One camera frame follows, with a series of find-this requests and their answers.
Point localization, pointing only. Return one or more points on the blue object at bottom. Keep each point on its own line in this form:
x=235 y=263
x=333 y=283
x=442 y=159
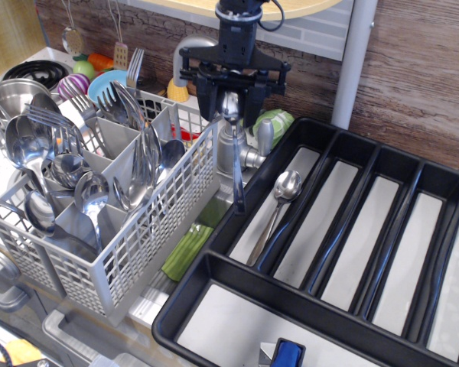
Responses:
x=282 y=353

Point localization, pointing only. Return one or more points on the steel fork left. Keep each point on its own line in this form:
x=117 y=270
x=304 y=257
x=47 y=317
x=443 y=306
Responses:
x=56 y=120

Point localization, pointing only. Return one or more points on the wooden shelf board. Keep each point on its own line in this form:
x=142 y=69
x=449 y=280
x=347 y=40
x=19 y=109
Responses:
x=291 y=8

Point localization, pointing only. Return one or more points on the hanging toy spatula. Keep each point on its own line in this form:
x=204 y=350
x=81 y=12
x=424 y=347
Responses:
x=120 y=49

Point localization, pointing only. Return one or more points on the blue toy bowl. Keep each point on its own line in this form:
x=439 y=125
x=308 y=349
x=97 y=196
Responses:
x=101 y=83

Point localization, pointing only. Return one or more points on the small steel spoon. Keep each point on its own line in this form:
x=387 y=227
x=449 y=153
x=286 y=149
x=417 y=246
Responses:
x=230 y=111

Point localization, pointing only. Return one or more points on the green toy apple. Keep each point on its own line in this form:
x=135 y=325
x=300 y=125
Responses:
x=86 y=68

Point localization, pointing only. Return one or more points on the steel pot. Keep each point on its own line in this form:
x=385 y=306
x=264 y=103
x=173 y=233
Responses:
x=16 y=93

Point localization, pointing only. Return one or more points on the steel spoon front left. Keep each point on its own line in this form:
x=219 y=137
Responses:
x=39 y=213

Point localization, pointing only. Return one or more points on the grey toy faucet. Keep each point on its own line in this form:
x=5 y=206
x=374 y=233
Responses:
x=252 y=150

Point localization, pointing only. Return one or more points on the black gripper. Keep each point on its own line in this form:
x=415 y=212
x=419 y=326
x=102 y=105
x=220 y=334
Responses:
x=234 y=49

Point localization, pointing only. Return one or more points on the black cutlery tray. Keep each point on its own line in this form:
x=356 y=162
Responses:
x=362 y=268

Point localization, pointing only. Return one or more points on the orange toy carrot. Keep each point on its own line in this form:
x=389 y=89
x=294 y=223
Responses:
x=100 y=62

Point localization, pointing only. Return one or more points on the black stove burner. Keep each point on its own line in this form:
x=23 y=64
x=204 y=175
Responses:
x=47 y=73

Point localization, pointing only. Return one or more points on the steel spoon in tray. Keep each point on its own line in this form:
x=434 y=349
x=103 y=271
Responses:
x=286 y=189

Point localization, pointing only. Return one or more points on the steel spoon right compartment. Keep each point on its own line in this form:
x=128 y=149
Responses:
x=171 y=153

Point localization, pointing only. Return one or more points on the grey shelf post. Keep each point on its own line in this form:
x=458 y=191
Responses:
x=360 y=28

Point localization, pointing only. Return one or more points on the steel spoon middle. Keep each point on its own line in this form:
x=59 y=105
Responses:
x=90 y=197

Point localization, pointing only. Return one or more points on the hanging toy strainer spoon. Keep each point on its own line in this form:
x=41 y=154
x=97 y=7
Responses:
x=71 y=37

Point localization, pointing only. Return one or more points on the green cloth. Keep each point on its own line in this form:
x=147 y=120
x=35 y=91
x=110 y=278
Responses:
x=182 y=256

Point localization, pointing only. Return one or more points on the steel fork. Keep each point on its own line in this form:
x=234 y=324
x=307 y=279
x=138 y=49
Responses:
x=84 y=107
x=56 y=120

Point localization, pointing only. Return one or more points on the yellow toy corn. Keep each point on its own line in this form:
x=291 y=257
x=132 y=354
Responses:
x=177 y=93

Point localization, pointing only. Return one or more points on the green toy cabbage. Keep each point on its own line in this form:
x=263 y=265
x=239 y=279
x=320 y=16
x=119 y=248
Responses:
x=281 y=121

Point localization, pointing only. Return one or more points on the yellow toy at corner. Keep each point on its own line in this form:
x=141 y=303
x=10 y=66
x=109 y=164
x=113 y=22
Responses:
x=21 y=351

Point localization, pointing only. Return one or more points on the large steel spoon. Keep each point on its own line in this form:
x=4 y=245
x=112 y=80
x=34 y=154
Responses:
x=29 y=146

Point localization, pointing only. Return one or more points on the grey plastic cutlery basket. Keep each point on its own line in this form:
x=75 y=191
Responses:
x=134 y=248

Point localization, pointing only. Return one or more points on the steel fork back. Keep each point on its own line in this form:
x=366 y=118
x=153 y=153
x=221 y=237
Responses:
x=84 y=107

